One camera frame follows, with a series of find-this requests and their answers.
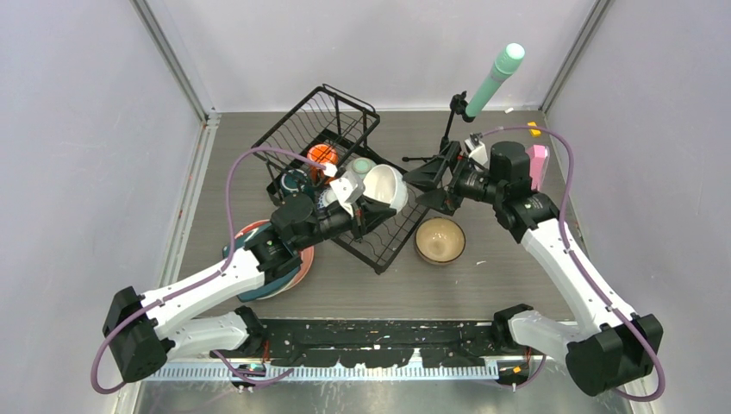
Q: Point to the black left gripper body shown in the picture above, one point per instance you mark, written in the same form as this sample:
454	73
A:
338	221

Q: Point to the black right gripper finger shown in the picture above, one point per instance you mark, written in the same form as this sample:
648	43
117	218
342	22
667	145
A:
428	177
443	200

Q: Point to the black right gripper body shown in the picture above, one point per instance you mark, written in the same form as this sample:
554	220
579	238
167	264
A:
470	184

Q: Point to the white blue-rimmed bowl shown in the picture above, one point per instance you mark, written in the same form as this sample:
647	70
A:
385	184

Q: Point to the light green bowl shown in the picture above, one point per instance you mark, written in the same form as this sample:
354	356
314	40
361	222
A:
361	166

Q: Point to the dark green mug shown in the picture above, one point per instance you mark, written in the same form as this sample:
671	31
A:
295	181

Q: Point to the orange mug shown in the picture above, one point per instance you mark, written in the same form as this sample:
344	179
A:
322	154

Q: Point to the red patterned bowl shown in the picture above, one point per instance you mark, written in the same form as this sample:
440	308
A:
326	202

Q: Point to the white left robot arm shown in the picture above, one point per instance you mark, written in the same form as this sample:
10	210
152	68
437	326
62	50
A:
143	331

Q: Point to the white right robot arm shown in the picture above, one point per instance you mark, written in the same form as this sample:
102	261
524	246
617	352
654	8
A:
610	344

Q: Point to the brown striped bowl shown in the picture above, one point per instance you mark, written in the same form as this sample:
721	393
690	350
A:
439	240

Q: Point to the pink round plate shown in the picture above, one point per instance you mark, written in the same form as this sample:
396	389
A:
307	256

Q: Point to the pink wedge object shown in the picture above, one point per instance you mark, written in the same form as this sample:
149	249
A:
539	156

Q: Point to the black mini tripod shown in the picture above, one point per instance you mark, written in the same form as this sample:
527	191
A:
457	107

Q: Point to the yellow small block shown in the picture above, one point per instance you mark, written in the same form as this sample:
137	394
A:
533	131

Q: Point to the teal square plate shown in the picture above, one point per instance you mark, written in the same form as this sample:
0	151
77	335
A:
260	263

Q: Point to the mint green microphone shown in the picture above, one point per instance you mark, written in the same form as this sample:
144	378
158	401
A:
504	66

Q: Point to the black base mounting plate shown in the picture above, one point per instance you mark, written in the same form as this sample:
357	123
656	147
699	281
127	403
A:
373	343

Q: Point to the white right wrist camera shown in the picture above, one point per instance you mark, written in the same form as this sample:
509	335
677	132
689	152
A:
476	149

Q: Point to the black wire dish rack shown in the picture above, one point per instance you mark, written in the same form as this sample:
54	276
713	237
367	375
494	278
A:
327	184

